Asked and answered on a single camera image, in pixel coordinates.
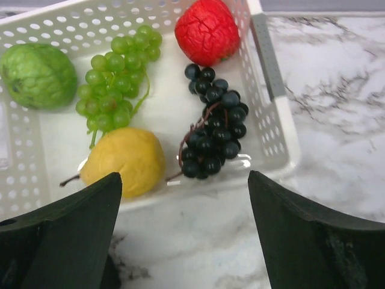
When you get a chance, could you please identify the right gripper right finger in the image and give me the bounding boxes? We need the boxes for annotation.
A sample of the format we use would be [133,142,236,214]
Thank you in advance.
[248,171,384,289]

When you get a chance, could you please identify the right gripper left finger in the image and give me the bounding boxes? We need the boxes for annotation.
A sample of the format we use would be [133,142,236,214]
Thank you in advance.
[1,173,122,289]

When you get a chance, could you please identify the yellow fake lemon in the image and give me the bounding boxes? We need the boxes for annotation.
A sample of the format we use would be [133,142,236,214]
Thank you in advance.
[59,126,167,199]

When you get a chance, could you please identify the dark purple fake grapes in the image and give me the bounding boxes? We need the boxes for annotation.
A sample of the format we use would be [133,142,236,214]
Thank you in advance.
[166,63,249,182]

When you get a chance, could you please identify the green fake grape bunch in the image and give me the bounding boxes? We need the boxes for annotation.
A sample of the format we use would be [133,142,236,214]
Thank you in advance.
[75,25,162,148]

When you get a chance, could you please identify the green fake guava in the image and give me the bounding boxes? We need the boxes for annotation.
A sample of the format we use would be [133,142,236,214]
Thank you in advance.
[1,43,78,110]

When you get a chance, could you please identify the red fake apple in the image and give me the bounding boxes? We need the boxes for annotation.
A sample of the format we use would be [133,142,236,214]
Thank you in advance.
[174,0,241,66]

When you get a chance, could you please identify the white perforated plastic basket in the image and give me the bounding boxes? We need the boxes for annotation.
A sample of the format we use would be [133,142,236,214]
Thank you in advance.
[1,1,300,219]

